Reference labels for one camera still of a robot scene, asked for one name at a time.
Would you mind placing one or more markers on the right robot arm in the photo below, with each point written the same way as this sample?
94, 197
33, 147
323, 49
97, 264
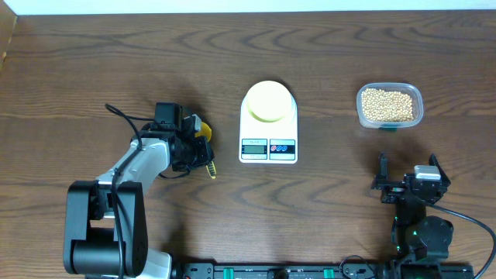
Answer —
422, 240

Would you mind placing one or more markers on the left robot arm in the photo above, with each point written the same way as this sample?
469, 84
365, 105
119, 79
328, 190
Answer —
105, 226

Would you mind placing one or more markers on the yellow measuring scoop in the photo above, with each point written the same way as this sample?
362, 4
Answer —
206, 132

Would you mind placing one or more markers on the pale yellow bowl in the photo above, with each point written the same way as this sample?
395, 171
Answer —
269, 101

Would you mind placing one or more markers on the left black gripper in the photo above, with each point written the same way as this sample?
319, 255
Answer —
204, 153

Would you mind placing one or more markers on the cardboard box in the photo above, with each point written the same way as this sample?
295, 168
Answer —
8, 20

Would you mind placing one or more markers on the white digital kitchen scale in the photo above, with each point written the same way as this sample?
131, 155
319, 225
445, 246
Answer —
268, 142

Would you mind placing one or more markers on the soybeans pile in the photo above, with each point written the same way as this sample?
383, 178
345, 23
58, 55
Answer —
387, 106

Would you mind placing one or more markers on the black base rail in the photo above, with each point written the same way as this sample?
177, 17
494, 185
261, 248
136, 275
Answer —
347, 270

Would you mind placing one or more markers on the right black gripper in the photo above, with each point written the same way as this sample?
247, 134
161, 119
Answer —
394, 190

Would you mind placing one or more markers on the clear plastic container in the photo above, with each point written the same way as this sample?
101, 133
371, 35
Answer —
418, 109

